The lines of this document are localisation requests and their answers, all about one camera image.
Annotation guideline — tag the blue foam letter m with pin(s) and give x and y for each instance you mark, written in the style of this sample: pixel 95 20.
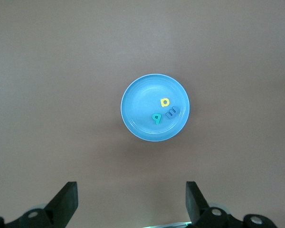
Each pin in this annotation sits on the blue foam letter m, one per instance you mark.
pixel 171 113

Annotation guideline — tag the yellow foam letter a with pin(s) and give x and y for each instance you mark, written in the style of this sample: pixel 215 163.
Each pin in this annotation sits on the yellow foam letter a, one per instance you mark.
pixel 162 102

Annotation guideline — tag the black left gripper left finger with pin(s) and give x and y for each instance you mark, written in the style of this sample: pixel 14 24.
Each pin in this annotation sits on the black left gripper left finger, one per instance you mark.
pixel 59 209

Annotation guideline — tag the teal foam letter b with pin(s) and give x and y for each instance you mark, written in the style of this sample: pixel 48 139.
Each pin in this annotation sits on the teal foam letter b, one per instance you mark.
pixel 157 120

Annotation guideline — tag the brown table cover sheet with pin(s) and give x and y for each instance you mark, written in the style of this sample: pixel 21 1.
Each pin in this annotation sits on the brown table cover sheet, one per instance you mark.
pixel 61 71

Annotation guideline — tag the blue plate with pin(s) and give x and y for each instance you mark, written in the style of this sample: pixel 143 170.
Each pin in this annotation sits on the blue plate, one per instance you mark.
pixel 142 95

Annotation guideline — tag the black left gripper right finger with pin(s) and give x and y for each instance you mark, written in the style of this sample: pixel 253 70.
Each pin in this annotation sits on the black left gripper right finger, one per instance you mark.
pixel 199 209

